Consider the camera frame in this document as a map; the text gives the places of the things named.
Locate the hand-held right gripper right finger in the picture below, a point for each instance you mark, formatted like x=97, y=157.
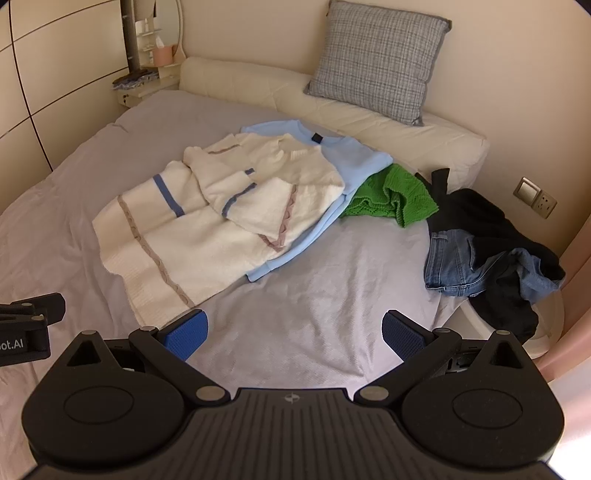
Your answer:
x=401, y=337

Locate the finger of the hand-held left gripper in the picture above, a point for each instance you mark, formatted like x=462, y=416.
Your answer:
x=46, y=307

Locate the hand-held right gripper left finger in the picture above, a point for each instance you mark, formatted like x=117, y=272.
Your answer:
x=187, y=334

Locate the white striped knit sweater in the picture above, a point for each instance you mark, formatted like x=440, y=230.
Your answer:
x=207, y=230

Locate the blue jeans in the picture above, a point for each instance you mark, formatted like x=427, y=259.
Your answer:
x=450, y=267

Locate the green knit garment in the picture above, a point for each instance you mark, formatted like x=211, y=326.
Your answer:
x=397, y=196

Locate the black garment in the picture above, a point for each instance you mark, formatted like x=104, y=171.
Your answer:
x=475, y=212

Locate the light blue sweatshirt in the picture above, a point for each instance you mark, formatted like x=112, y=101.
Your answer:
x=355, y=161

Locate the white bedside shelf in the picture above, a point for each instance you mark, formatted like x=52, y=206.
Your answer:
x=147, y=90

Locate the dark patterned cloth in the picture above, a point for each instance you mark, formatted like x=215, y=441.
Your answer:
x=134, y=78

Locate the white panelled wardrobe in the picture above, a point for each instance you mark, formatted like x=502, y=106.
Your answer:
x=60, y=60

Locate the cream padded headboard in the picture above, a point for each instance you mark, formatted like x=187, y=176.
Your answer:
x=258, y=85

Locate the pink cup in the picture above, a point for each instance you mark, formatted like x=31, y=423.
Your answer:
x=162, y=55

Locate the grey plaid pillow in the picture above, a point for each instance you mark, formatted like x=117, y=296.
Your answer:
x=378, y=60

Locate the oval mirror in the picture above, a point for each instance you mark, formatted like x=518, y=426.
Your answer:
x=159, y=18

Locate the wall socket plate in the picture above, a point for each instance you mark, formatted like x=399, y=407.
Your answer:
x=534, y=197

